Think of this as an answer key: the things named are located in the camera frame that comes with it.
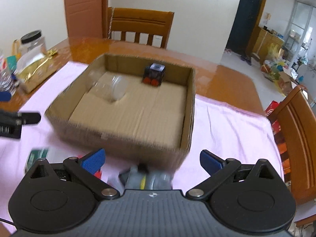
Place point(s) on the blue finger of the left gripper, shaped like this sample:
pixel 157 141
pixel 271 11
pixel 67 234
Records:
pixel 28 118
pixel 5 96

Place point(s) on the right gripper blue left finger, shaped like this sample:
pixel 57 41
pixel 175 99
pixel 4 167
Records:
pixel 100 151

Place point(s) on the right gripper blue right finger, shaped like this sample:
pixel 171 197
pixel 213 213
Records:
pixel 210 162

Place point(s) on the green medical cotton swab box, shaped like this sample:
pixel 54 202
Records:
pixel 34 155

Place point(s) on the clear plastic jar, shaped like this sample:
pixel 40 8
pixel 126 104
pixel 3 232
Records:
pixel 108 86

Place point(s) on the black cube toy red wheels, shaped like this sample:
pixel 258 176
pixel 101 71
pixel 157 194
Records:
pixel 154 74

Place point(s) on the red toy fire truck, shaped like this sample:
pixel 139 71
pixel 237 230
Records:
pixel 93 164

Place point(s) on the plastic water bottle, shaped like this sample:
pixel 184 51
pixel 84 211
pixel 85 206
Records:
pixel 6 81

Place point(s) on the gold tissue pack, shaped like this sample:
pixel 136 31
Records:
pixel 35 73

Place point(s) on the pink table cloth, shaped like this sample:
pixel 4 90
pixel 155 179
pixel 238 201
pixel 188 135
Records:
pixel 222 129

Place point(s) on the grey toy figure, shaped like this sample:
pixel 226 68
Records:
pixel 140 177

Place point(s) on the clear jar black lid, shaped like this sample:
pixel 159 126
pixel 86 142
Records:
pixel 32 40

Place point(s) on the brown cardboard box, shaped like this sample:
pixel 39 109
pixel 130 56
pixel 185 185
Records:
pixel 151 125

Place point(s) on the wooden chair right side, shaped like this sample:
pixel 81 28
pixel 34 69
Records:
pixel 297 122

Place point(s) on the wooden chair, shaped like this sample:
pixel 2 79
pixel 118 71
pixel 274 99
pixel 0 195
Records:
pixel 297 122
pixel 140 21

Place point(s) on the wooden door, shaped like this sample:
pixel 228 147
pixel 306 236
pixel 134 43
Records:
pixel 86 18

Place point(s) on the wooden cabinet in background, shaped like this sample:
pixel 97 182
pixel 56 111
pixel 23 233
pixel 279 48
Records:
pixel 263 40

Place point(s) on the wooden chair far side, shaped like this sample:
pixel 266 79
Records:
pixel 140 21

